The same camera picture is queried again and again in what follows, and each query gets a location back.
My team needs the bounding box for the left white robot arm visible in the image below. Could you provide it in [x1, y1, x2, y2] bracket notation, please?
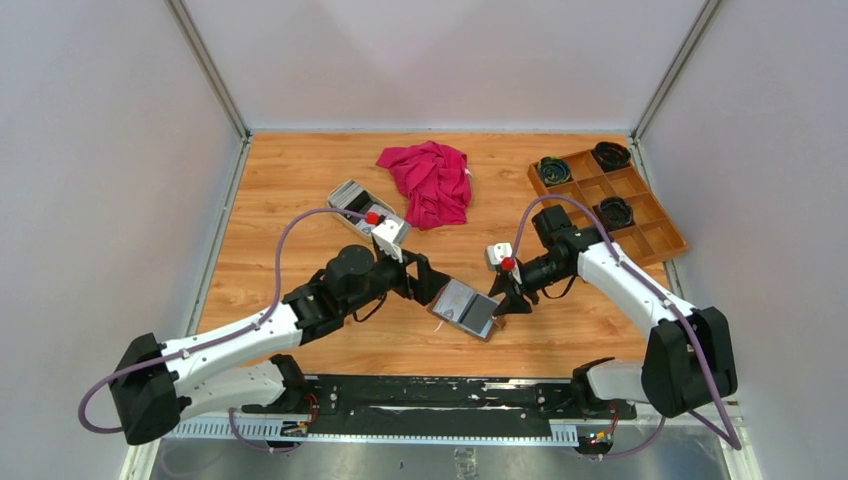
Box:
[109, 245, 450, 445]

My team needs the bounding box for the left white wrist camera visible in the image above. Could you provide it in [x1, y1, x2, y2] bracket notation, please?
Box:
[365, 211, 411, 262]

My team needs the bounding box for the brown wooden compartment tray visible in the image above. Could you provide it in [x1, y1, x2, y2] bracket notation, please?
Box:
[527, 141, 688, 267]

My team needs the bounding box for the black credit card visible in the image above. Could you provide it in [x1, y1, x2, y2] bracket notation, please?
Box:
[459, 295, 499, 339]

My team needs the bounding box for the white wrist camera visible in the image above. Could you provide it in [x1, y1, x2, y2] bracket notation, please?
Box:
[365, 211, 411, 262]
[485, 242, 521, 283]

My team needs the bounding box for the beige card tray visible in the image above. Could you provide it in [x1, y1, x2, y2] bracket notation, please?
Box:
[327, 179, 400, 240]

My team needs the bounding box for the brown leather card holder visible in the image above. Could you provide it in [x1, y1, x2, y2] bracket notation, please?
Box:
[427, 279, 506, 341]

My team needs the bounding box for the crumpled pink cloth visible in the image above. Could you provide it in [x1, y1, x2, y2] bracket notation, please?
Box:
[376, 141, 472, 230]

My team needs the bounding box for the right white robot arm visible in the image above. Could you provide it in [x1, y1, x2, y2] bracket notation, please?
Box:
[485, 205, 738, 418]

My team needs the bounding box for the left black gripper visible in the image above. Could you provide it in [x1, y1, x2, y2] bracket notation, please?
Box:
[342, 243, 448, 315]

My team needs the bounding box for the white VIP credit card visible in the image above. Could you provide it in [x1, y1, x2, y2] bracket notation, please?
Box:
[430, 279, 476, 323]

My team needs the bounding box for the stack of credit cards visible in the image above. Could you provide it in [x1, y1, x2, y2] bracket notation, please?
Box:
[327, 179, 377, 225]

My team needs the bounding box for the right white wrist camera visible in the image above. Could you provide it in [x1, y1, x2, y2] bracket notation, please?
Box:
[485, 242, 521, 283]

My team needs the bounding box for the black coiled cable back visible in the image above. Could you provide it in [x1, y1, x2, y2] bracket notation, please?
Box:
[591, 140, 633, 173]

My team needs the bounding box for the black coiled cable middle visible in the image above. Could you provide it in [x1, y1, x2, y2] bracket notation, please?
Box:
[594, 195, 635, 231]

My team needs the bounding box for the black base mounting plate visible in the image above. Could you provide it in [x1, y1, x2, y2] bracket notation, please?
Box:
[242, 375, 636, 439]

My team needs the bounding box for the black coiled cable front-left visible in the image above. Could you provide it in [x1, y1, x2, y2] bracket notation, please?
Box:
[536, 156, 572, 188]

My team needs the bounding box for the aluminium frame rail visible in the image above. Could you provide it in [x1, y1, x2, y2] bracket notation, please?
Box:
[139, 380, 747, 446]

